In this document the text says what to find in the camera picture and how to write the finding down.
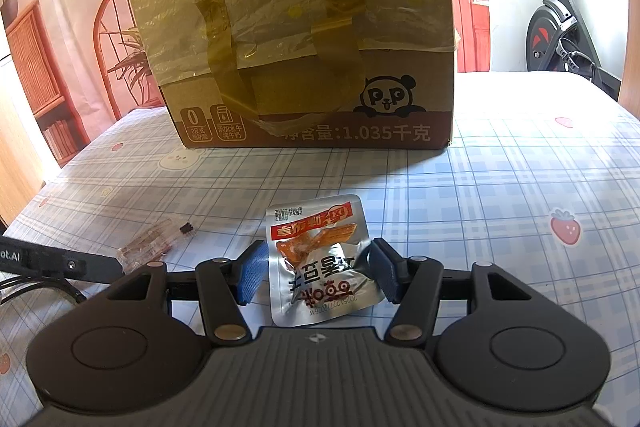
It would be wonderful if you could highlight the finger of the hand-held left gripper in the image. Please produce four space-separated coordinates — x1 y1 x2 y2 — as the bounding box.
27 247 124 283

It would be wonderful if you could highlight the black cable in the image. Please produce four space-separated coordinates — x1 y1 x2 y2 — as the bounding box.
0 274 84 306

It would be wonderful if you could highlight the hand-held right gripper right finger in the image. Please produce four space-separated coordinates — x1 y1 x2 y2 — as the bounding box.
370 238 539 342

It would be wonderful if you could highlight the taped cardboard box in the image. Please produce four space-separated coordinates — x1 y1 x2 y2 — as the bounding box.
125 0 464 151

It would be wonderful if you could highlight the silver snack packet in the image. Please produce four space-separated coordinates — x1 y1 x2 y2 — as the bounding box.
266 194 387 328

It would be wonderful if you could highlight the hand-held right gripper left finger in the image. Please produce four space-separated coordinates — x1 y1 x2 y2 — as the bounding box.
102 239 269 342

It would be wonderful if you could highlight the wooden door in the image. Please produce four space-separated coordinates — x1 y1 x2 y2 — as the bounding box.
616 0 640 118

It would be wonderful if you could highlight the black exercise bike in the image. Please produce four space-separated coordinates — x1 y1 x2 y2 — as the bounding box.
512 0 632 101

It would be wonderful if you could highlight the small clear snack wrapper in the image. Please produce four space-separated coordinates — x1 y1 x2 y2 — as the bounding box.
115 217 197 269

